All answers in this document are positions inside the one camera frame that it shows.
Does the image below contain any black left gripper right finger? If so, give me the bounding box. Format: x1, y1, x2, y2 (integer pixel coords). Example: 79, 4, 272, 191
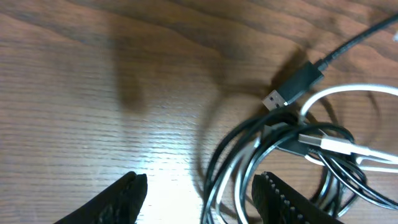
252, 172, 342, 224

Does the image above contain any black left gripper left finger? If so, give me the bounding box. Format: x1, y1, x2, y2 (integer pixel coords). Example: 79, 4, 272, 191
55, 172, 148, 224

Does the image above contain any thick black cable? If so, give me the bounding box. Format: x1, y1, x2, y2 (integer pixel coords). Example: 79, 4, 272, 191
200, 108, 398, 224

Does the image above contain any white USB cable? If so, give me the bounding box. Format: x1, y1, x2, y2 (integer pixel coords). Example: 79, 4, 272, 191
214, 83, 398, 224

